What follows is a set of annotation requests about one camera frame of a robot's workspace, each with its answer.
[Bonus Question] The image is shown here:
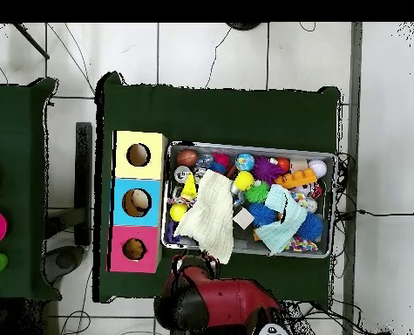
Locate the cream waffle cloth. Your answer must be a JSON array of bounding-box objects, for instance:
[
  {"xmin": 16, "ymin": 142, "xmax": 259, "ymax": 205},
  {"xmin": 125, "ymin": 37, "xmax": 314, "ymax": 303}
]
[{"xmin": 173, "ymin": 169, "xmax": 235, "ymax": 265}]

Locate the light blue waffle cloth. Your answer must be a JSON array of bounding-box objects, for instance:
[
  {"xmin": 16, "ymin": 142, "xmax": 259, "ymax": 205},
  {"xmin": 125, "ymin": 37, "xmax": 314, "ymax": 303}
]
[{"xmin": 255, "ymin": 183, "xmax": 309, "ymax": 256}]

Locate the silver mesh bin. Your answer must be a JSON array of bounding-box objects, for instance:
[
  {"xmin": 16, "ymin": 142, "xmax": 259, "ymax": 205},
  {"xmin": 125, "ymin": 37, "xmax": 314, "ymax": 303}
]
[{"xmin": 160, "ymin": 140, "xmax": 337, "ymax": 260}]

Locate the wooden box with three holes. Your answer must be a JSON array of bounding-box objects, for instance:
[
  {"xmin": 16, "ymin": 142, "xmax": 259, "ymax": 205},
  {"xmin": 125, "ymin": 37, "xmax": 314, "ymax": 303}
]
[{"xmin": 106, "ymin": 130, "xmax": 168, "ymax": 274}]

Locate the yellow cheese wedge toy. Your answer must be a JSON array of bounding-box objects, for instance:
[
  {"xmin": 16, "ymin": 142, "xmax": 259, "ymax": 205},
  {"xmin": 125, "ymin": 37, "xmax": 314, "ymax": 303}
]
[{"xmin": 180, "ymin": 172, "xmax": 198, "ymax": 200}]

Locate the brown toy football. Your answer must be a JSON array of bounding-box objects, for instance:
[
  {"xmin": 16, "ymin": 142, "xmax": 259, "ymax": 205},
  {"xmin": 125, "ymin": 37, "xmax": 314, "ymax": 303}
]
[{"xmin": 175, "ymin": 148, "xmax": 199, "ymax": 168}]

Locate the yellow smiley ball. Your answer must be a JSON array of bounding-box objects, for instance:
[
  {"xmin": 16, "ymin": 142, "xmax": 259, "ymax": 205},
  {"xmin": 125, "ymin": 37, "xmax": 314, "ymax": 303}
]
[{"xmin": 234, "ymin": 170, "xmax": 255, "ymax": 192}]

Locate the globe print ball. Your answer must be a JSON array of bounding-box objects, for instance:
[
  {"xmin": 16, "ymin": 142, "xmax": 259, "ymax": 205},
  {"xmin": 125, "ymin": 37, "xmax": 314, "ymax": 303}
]
[{"xmin": 234, "ymin": 153, "xmax": 256, "ymax": 173}]

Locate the green fuzzy monster toy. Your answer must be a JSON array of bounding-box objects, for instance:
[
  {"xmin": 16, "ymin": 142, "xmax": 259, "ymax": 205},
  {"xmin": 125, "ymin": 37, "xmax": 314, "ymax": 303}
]
[{"xmin": 243, "ymin": 181, "xmax": 271, "ymax": 204}]

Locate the purple spiky monster toy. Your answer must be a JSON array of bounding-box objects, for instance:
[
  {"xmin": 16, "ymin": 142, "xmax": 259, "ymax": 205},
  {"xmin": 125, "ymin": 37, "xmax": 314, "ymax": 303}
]
[{"xmin": 252, "ymin": 156, "xmax": 286, "ymax": 186}]

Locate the white baseball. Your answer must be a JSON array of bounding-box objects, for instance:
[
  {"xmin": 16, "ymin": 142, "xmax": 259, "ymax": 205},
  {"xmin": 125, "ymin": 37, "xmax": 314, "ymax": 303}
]
[{"xmin": 307, "ymin": 159, "xmax": 329, "ymax": 178}]

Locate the black upright panel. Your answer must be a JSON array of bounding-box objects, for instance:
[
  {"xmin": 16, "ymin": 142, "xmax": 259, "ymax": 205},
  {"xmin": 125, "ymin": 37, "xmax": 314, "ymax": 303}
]
[{"xmin": 74, "ymin": 121, "xmax": 93, "ymax": 247}]

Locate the black round base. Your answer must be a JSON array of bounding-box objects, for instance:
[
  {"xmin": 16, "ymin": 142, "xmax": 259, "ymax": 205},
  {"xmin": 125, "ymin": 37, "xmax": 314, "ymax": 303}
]
[{"xmin": 225, "ymin": 22, "xmax": 262, "ymax": 31}]

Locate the dark green side tablecloth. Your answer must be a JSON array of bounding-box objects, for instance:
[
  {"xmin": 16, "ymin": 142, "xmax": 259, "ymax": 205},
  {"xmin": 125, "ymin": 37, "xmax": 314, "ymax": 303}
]
[{"xmin": 0, "ymin": 77, "xmax": 62, "ymax": 302}]

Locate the black tripod leg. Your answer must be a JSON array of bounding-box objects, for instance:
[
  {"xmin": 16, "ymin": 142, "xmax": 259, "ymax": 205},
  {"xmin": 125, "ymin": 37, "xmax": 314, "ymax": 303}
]
[{"xmin": 12, "ymin": 22, "xmax": 51, "ymax": 59}]

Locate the black floor cable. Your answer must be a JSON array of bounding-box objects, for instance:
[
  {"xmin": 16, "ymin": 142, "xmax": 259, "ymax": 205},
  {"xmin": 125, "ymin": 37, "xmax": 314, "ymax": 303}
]
[{"xmin": 333, "ymin": 208, "xmax": 414, "ymax": 220}]

